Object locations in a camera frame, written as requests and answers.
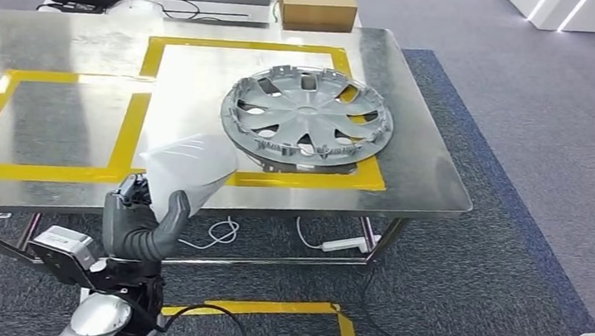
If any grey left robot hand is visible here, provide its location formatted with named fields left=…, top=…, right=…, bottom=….
left=98, top=170, right=195, bottom=266

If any white plastic shell part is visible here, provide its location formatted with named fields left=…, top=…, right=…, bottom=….
left=133, top=126, right=242, bottom=231

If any yellow tape on workbench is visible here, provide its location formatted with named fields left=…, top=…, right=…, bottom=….
left=0, top=12, right=401, bottom=224

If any stainless steel workbench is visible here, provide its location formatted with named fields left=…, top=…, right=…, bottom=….
left=0, top=0, right=492, bottom=313

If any yellow floor tape square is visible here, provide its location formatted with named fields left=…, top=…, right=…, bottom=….
left=158, top=285, right=370, bottom=336

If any silver wheel hubcap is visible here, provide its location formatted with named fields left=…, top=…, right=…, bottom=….
left=214, top=58, right=400, bottom=178

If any white power strip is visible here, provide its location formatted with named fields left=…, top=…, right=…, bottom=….
left=319, top=228, right=383, bottom=258

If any brown cardboard box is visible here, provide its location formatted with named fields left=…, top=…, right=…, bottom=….
left=273, top=0, right=359, bottom=38

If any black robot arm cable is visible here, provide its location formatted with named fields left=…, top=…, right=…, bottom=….
left=154, top=298, right=252, bottom=336

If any white power strip cable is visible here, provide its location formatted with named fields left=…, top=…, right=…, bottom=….
left=293, top=217, right=326, bottom=251

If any black laptop cable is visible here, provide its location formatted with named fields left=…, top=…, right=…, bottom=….
left=125, top=0, right=249, bottom=28

